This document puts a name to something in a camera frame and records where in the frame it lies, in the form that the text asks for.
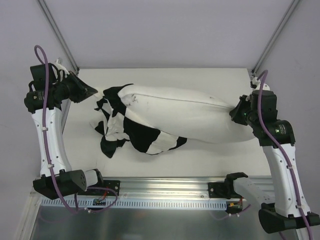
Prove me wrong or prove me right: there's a black white checkered pillowcase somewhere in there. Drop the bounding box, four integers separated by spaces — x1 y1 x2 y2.
90 84 187 158

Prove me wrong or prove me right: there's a white pillow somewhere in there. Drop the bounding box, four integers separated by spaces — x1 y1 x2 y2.
118 84 254 144

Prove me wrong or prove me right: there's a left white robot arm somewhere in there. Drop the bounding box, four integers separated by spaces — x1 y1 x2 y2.
24 63 105 200

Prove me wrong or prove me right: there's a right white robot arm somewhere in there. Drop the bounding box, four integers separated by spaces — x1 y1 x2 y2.
224 90 320 234

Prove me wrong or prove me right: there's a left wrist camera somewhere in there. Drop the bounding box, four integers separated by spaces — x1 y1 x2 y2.
53 57 70 80

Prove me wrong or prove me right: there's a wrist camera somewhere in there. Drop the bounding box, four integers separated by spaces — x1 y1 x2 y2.
53 57 70 80
250 77 271 91

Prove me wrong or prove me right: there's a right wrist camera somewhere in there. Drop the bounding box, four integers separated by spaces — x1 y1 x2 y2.
250 77 271 91

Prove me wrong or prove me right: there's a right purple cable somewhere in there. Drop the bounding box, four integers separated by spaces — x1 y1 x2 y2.
257 69 315 240

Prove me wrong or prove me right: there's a purple cable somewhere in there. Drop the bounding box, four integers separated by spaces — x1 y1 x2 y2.
257 69 315 240
33 44 118 215

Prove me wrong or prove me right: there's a right aluminium frame post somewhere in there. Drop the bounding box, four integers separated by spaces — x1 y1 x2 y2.
251 0 302 76

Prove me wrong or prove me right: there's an aluminium frame post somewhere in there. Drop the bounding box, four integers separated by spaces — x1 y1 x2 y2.
251 0 302 76
36 0 80 74

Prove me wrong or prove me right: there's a left aluminium frame post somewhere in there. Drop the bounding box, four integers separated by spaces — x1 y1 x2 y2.
36 0 80 74

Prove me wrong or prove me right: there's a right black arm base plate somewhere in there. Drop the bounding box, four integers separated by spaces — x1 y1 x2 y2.
207 182 242 200

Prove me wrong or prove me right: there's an aluminium mounting rail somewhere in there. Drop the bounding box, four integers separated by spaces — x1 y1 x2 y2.
30 175 275 201

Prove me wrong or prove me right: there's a white slotted cable duct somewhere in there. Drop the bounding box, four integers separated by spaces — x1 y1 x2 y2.
39 197 228 211

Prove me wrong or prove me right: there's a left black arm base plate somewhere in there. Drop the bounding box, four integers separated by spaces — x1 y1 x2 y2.
83 179 121 197

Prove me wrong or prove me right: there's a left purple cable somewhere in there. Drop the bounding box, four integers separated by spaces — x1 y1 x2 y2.
33 44 118 215

